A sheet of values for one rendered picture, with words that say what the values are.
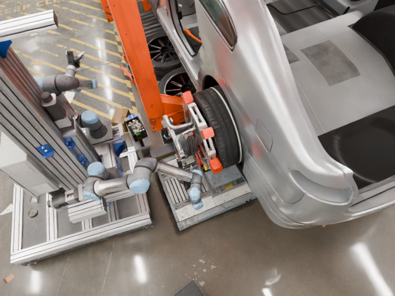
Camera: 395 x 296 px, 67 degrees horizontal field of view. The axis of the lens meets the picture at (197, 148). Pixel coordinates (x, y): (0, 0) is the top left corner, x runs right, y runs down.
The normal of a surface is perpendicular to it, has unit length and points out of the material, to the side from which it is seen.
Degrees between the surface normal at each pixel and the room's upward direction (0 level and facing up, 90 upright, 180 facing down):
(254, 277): 0
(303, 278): 0
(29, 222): 0
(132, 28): 90
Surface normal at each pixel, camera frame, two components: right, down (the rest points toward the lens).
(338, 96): 0.07, -0.21
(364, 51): -0.06, -0.51
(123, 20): 0.38, 0.77
